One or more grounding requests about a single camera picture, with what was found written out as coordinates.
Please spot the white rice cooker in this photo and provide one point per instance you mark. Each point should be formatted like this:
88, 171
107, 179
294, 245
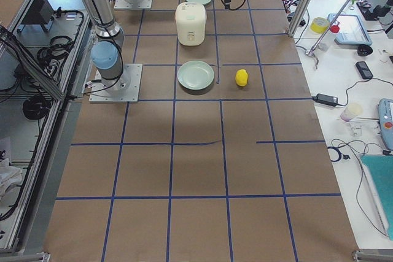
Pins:
190, 18

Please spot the yellow lemon toy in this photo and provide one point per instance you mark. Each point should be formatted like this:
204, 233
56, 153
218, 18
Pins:
241, 77

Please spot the near green plate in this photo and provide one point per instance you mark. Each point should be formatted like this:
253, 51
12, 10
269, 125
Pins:
195, 75

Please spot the yellow tape roll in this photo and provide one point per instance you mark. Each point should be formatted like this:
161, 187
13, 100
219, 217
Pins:
319, 25

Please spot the red cap squeeze bottle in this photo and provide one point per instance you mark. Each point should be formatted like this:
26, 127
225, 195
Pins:
329, 38

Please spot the metal rod with green clip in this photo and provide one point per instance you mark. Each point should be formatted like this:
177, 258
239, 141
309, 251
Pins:
311, 51

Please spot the blue teach pendant tablet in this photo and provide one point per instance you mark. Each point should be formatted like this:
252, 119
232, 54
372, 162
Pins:
352, 31

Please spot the black round cap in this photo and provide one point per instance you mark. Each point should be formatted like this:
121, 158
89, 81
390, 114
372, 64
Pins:
364, 50

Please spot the black power adapter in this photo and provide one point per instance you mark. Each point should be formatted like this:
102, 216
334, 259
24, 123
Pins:
325, 99

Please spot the black phone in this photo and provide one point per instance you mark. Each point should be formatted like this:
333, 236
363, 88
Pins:
364, 70

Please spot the white paper cup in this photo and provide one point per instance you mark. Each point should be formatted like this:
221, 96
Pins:
351, 111

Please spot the teal cutting mat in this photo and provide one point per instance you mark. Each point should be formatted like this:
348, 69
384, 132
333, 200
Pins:
380, 168

